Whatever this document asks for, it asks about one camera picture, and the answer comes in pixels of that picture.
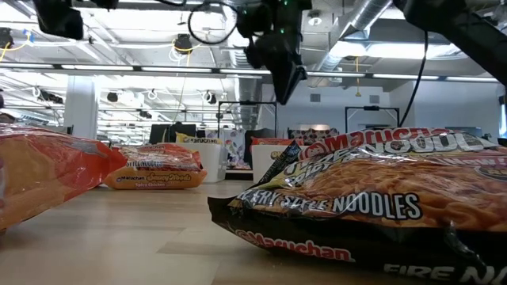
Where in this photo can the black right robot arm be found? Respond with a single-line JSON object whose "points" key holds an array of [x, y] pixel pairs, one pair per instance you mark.
{"points": [[455, 23]]}

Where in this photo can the red Saucy Noods pack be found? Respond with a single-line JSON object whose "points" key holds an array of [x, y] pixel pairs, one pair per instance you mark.
{"points": [[273, 141], [47, 174], [158, 176]]}

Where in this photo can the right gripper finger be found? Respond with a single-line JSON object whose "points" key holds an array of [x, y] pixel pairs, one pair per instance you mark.
{"points": [[283, 83], [298, 77]]}

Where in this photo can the black computer monitor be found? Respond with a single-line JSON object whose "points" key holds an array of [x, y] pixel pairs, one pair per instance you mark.
{"points": [[183, 134], [158, 134]]}

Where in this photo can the black overhead camera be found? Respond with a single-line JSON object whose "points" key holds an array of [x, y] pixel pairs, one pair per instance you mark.
{"points": [[183, 43]]}

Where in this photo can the black metal rig frame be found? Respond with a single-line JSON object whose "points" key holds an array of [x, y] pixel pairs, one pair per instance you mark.
{"points": [[372, 107]]}

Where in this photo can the black Fire Noodle pack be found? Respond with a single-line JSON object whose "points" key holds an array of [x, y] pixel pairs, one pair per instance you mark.
{"points": [[313, 135], [376, 206]]}

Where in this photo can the white plastic bin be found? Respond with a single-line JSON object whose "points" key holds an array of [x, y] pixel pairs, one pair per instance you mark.
{"points": [[214, 162], [263, 164]]}

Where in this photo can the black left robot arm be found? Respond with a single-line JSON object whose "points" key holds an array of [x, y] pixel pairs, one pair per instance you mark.
{"points": [[59, 17]]}

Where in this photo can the colourful patterned banner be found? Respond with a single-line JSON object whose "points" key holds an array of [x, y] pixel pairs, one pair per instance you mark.
{"points": [[236, 150]]}

